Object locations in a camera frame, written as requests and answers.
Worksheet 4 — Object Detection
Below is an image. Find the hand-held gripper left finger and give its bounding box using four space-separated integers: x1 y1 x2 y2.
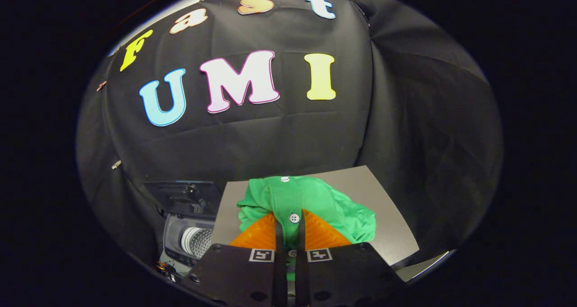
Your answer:
189 211 288 307

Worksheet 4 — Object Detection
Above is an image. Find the grey cabinet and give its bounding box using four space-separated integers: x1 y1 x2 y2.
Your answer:
211 165 451 283

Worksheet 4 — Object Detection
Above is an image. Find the black backdrop cloth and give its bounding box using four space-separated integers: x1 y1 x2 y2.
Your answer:
76 0 504 271

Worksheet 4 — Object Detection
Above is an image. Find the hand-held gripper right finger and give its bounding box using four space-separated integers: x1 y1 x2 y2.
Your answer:
295 209 405 307

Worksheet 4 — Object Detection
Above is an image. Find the green polo shirt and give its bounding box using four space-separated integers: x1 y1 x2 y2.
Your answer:
237 175 377 280

